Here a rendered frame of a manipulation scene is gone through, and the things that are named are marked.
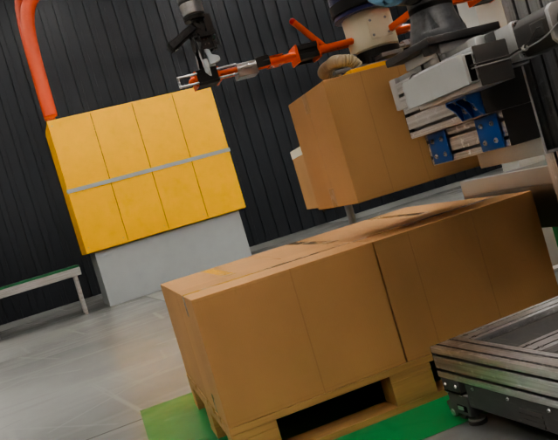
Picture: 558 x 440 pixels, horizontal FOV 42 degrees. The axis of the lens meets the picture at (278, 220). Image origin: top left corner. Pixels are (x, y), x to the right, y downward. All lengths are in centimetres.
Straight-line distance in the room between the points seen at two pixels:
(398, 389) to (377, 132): 82
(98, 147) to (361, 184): 746
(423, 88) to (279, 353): 92
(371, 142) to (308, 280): 48
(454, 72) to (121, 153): 812
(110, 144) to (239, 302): 751
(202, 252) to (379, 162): 749
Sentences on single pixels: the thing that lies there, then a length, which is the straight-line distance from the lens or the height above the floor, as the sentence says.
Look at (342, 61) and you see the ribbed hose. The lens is 241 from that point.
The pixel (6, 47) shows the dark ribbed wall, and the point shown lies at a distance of 1314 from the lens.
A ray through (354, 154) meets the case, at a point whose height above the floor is 82.
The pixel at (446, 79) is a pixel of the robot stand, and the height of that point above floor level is 91.
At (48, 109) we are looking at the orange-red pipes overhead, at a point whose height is 266.
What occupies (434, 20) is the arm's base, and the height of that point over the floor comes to 108.
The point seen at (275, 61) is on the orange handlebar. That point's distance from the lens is 243.
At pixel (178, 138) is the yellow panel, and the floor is 186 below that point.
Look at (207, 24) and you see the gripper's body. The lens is 243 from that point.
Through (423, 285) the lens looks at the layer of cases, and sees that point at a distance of 236.
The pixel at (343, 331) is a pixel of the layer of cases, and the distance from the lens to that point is 226.
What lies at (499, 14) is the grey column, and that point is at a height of 134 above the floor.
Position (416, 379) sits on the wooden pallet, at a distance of 238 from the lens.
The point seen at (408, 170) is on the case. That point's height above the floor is 73.
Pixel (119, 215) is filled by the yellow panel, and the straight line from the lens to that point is 948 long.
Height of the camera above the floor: 77
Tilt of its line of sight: 2 degrees down
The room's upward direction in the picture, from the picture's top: 16 degrees counter-clockwise
